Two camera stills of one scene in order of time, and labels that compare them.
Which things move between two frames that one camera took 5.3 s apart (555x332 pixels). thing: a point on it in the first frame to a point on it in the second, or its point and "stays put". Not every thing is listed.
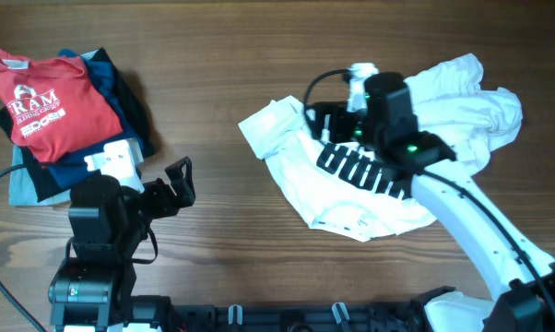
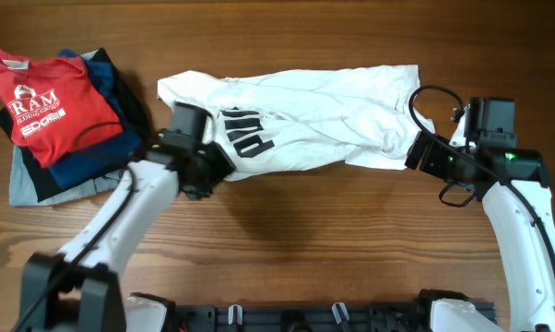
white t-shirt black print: x=366 y=196 to x=370 y=116
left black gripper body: x=159 y=204 to x=214 y=165
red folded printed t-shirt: x=53 y=110 stays put
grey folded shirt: x=21 y=186 stays put
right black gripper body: x=343 y=125 to x=440 y=159
